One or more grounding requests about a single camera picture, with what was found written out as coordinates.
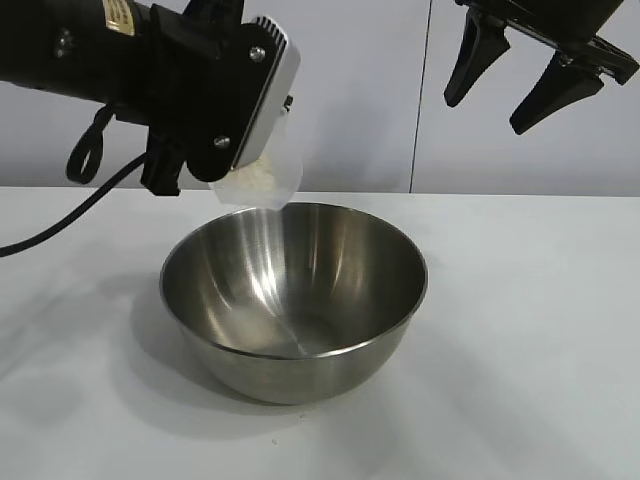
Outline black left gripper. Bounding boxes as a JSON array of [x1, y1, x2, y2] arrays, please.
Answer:
[[139, 0, 261, 197]]

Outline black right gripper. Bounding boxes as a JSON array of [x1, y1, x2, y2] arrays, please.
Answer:
[[443, 0, 640, 136]]

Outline white rice grains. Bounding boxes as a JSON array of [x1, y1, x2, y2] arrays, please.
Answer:
[[224, 149, 281, 194]]

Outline clear plastic measuring cup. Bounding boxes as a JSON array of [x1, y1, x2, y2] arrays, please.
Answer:
[[208, 92, 307, 211]]

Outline stainless steel mixing bowl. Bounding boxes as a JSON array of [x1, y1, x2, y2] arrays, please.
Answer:
[[158, 201, 430, 406]]

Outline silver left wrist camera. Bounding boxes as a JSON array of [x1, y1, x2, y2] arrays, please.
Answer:
[[230, 14, 302, 175]]

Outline black left cable strap loop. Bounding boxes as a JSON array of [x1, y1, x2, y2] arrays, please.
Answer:
[[66, 103, 117, 182]]

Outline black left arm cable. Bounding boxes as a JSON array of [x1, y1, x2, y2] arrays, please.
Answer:
[[0, 152, 151, 259]]

